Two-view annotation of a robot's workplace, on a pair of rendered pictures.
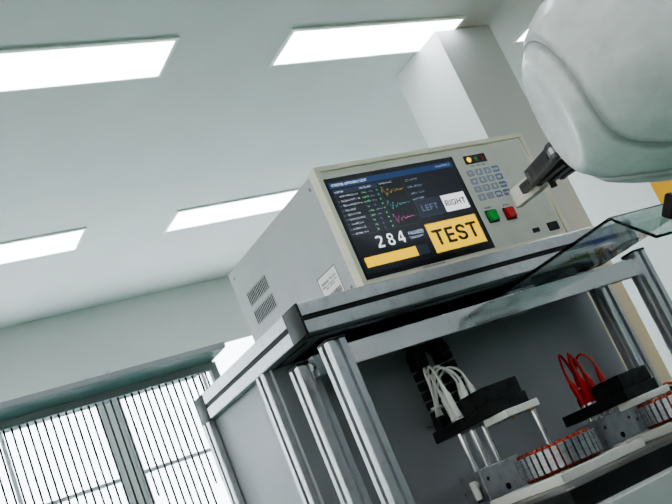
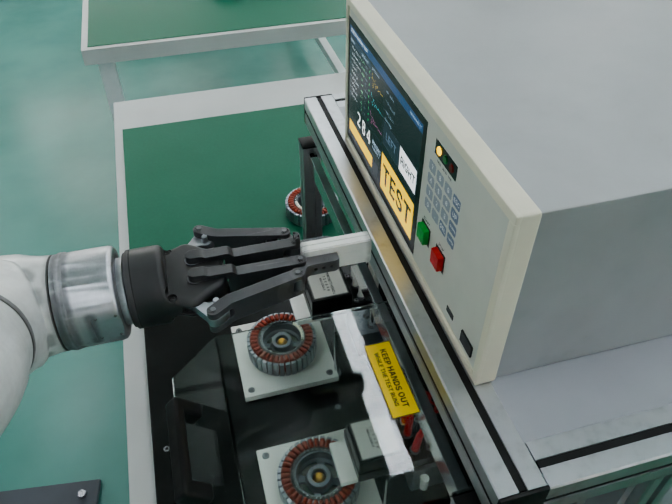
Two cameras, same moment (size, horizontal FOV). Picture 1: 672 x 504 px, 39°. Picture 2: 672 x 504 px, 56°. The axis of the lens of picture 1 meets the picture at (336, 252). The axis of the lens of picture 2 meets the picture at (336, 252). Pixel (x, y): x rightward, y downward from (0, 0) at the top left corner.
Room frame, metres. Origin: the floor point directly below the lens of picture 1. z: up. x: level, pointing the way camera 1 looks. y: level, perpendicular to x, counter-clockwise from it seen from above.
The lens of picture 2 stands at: (1.56, -0.75, 1.61)
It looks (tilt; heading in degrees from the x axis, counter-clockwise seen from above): 43 degrees down; 109
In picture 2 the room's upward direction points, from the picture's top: straight up
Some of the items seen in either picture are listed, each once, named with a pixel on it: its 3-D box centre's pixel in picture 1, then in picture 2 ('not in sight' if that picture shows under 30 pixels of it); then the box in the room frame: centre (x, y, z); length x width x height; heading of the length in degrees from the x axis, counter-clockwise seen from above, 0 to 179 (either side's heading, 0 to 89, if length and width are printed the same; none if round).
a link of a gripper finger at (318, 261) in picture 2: not in sight; (315, 271); (1.40, -0.34, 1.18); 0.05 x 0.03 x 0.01; 34
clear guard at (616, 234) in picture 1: (624, 252); (336, 419); (1.44, -0.41, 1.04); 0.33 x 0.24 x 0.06; 34
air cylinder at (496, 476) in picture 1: (496, 484); not in sight; (1.39, -0.08, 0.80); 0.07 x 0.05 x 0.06; 124
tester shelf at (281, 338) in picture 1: (416, 321); (533, 217); (1.60, -0.08, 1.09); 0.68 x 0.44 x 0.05; 124
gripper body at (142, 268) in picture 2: not in sight; (176, 281); (1.28, -0.40, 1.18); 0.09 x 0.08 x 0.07; 34
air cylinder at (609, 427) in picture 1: (609, 433); not in sight; (1.52, -0.28, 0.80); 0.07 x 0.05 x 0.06; 124
